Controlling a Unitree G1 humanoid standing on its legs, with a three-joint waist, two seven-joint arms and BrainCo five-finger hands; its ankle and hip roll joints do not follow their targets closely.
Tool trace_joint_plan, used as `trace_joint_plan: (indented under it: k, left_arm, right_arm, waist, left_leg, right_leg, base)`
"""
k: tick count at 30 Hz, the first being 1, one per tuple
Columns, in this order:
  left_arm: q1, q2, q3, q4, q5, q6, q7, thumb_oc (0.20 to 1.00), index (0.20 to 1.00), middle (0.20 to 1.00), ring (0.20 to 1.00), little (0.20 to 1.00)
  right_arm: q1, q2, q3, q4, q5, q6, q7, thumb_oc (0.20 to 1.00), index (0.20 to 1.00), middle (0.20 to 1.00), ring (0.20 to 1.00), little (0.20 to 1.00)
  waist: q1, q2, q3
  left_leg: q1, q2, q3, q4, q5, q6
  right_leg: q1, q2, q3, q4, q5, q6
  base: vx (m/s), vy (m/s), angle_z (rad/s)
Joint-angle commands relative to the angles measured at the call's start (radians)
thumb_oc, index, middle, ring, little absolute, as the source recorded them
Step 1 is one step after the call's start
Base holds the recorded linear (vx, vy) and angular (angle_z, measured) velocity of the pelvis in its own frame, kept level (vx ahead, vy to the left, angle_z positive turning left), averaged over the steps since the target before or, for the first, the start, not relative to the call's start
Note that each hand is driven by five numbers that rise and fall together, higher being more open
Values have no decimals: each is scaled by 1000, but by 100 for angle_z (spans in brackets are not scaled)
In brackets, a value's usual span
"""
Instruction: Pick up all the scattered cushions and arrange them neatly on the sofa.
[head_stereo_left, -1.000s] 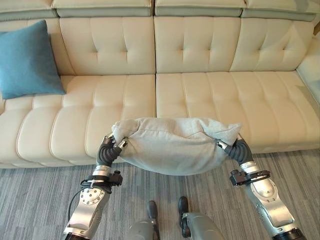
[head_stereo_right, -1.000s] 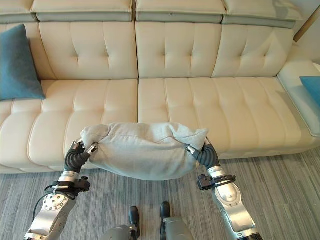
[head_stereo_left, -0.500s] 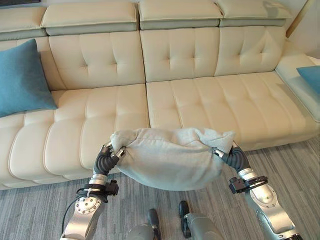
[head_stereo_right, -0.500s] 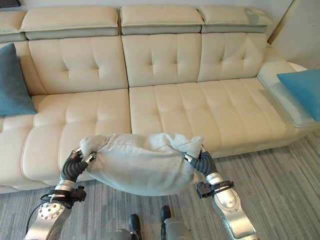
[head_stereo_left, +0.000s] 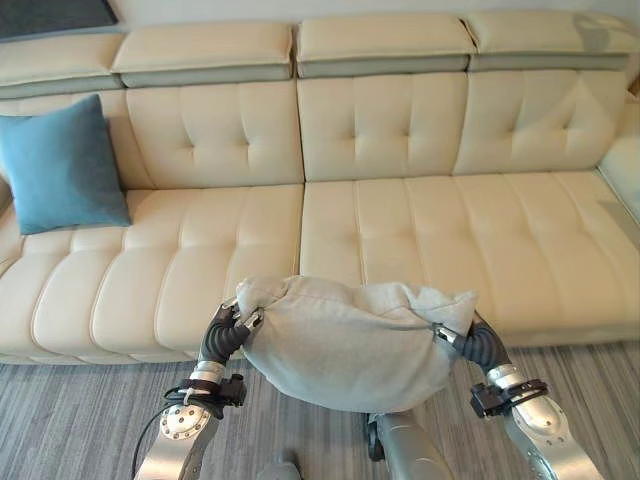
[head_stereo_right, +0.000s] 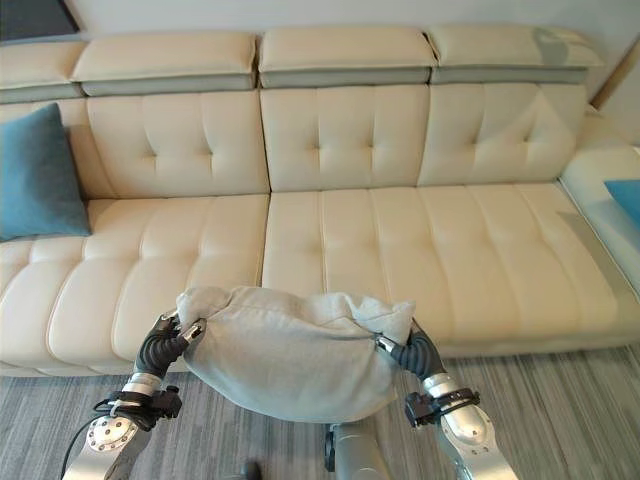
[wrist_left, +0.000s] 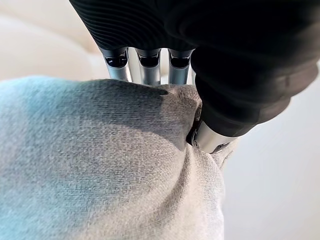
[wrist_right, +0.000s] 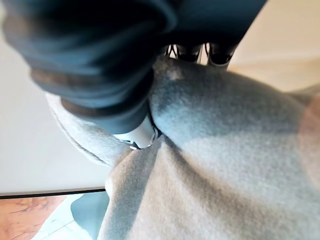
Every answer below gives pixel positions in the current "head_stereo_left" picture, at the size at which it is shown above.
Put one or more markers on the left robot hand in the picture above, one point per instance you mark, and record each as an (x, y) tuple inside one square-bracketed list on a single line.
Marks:
[(222, 332)]

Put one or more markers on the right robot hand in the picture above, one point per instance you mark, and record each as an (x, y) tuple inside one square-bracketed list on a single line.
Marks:
[(477, 342)]

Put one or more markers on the light grey cushion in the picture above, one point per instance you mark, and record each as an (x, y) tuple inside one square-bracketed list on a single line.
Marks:
[(340, 345)]

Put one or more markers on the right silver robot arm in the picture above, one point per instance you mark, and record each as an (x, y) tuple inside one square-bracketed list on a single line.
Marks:
[(530, 420)]

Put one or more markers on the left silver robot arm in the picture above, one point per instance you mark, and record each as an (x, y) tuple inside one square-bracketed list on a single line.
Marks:
[(187, 420)]

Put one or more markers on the cream leather sofa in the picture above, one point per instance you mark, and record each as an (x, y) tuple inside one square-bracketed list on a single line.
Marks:
[(380, 210)]

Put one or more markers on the silver robot leg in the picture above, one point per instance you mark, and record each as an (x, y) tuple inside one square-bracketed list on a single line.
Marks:
[(405, 445)]

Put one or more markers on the grey striped carpet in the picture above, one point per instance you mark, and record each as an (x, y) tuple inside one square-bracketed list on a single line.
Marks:
[(100, 415)]

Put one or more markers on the blue square cushion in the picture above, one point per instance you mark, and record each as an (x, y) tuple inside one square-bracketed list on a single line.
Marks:
[(62, 167)]

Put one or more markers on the dark grey wall panel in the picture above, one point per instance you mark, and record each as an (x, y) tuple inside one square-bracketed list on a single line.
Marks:
[(52, 17)]

